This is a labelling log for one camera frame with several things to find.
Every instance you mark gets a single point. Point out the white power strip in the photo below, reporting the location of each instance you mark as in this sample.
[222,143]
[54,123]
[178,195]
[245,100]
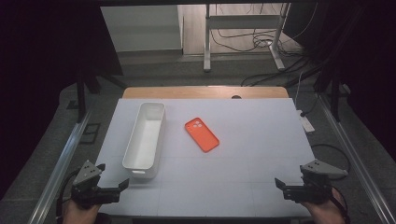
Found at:
[306,123]

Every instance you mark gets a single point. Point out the white table cover sheet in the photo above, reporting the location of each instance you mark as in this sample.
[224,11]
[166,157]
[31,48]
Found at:
[243,174]

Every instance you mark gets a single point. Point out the metal floor rail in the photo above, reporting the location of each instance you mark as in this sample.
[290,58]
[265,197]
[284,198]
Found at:
[59,174]
[358,165]

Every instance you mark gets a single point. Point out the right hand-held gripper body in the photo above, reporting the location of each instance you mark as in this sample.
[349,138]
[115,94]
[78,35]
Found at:
[311,193]

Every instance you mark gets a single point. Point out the white desk frame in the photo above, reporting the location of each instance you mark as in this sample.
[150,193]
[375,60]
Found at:
[243,21]

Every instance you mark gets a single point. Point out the person's right hand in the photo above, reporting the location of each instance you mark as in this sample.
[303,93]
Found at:
[328,213]

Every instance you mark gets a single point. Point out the white cabinet panel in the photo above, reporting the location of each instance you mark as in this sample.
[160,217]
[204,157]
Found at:
[141,28]

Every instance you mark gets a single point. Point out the person's left hand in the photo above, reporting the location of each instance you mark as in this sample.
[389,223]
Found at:
[79,214]

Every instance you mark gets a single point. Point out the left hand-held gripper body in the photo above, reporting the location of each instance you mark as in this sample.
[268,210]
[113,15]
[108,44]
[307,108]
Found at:
[88,193]

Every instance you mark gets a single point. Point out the white plastic bin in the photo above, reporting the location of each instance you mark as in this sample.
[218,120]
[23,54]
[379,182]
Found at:
[144,140]

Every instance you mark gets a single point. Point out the black stand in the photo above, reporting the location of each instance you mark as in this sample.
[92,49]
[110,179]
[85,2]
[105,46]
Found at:
[334,93]
[81,96]

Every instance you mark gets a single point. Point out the black floor plate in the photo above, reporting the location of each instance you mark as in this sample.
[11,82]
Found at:
[90,133]

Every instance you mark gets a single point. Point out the orange phone case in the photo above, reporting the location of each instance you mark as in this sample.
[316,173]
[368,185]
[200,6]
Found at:
[202,135]

